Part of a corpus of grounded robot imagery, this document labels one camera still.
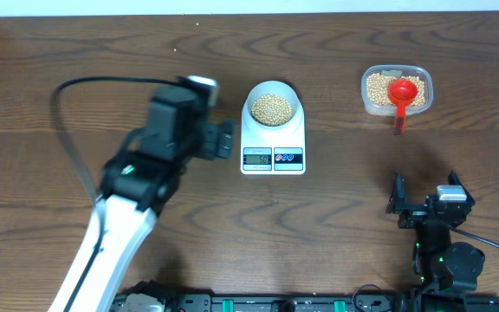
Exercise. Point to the red plastic measuring scoop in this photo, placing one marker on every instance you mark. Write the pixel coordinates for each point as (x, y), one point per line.
(401, 93)

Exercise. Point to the soybeans in bowl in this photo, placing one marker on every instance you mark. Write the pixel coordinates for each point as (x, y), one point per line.
(271, 110)

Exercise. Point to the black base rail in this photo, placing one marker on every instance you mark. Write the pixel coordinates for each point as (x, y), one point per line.
(152, 296)

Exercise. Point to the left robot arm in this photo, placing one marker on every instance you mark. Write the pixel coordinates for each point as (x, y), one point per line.
(136, 184)

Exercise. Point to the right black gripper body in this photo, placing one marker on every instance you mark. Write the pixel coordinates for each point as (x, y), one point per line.
(412, 217)

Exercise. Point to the soybeans pile in container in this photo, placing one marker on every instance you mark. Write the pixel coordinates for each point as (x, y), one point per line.
(377, 86)

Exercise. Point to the white digital kitchen scale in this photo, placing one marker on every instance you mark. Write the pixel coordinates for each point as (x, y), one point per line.
(273, 151)

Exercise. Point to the light blue round bowl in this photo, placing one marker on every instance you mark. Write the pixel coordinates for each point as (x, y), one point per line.
(272, 87)

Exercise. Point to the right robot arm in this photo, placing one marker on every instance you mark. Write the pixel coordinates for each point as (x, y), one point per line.
(448, 270)

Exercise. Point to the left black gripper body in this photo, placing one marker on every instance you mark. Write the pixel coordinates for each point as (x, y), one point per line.
(208, 139)

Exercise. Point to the clear plastic container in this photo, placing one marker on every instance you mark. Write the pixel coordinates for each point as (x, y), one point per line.
(398, 71)

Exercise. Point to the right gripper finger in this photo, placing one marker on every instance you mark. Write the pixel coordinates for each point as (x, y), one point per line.
(453, 179)
(396, 203)

